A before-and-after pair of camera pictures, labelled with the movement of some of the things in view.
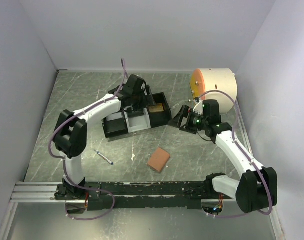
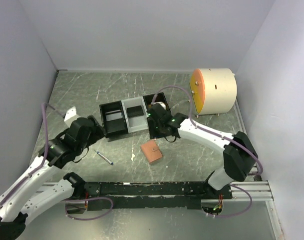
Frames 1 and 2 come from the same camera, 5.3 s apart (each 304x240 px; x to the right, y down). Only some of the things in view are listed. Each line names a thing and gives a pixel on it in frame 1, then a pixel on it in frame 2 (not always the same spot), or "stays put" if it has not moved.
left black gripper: [148, 101] → [97, 133]
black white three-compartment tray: [157, 113] stays put
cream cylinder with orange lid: [218, 84] stays put
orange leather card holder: [158, 159] → [151, 150]
